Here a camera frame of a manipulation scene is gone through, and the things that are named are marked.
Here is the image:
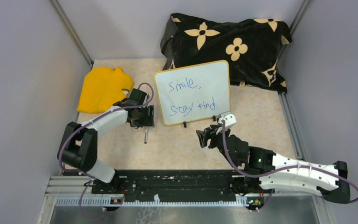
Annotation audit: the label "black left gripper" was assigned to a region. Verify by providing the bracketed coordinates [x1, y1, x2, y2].
[131, 104, 154, 127]

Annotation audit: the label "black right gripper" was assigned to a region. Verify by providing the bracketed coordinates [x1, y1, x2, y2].
[197, 124, 238, 168]

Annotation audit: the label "white blue marker pen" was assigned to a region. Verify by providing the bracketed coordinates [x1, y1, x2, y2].
[144, 127, 149, 144]

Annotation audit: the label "yellow framed whiteboard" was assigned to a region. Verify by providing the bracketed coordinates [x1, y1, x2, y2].
[154, 60, 231, 126]

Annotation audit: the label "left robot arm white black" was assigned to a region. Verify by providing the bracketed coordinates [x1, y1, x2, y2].
[57, 89, 154, 193]

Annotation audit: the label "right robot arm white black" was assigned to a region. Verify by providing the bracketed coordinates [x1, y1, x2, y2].
[196, 125, 351, 204]

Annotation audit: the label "yellow cloth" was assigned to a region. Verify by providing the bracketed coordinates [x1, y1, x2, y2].
[77, 67, 134, 113]

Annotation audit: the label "black floral blanket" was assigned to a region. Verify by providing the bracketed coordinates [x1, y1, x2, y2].
[160, 13, 292, 93]

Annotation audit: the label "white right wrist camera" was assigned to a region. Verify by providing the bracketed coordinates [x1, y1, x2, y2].
[216, 111, 236, 134]

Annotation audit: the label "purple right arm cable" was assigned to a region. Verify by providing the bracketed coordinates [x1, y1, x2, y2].
[220, 119, 358, 214]

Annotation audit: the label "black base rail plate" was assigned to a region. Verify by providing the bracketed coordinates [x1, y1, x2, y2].
[91, 170, 271, 203]

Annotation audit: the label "white perforated cable tray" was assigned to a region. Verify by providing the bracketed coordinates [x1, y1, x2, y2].
[55, 195, 249, 207]

